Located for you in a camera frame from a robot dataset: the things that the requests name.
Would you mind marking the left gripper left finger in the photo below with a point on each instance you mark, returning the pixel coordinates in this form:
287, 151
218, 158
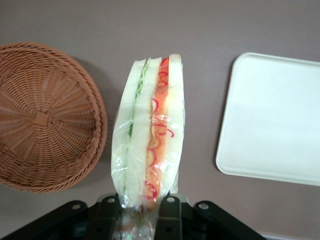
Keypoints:
107, 215

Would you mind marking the round brown wicker basket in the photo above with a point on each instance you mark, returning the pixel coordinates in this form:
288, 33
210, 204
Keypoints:
42, 117

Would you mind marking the beige plastic tray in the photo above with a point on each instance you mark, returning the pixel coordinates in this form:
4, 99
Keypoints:
272, 117

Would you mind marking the triangle sandwich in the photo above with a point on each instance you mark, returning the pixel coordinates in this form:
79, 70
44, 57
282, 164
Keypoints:
150, 125

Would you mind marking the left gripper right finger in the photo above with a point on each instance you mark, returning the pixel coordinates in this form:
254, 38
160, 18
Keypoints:
168, 217

